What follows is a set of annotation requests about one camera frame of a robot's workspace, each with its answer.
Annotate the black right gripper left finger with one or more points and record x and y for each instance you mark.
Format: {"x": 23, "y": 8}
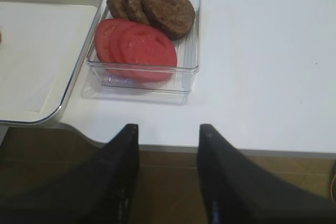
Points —
{"x": 100, "y": 190}

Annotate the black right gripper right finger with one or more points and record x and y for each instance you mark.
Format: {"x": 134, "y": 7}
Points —
{"x": 236, "y": 190}

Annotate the front red tomato slice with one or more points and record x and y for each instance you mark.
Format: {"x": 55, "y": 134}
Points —
{"x": 143, "y": 45}

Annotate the red tomato slice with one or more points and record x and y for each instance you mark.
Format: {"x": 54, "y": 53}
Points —
{"x": 102, "y": 37}
{"x": 114, "y": 42}
{"x": 143, "y": 45}

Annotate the clear patty tomato container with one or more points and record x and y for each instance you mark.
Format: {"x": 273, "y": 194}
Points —
{"x": 181, "y": 78}

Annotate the white tray liner paper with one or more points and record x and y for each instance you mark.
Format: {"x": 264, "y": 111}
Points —
{"x": 40, "y": 47}

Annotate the rear red tomato slice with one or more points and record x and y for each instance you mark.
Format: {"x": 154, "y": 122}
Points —
{"x": 102, "y": 37}

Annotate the middle red tomato slice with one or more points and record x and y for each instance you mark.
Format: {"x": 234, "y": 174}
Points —
{"x": 114, "y": 42}

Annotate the silver metal tray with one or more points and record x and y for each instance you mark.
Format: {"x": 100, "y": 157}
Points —
{"x": 50, "y": 116}

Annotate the front brown meat patty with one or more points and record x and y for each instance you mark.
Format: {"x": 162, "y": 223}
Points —
{"x": 174, "y": 18}

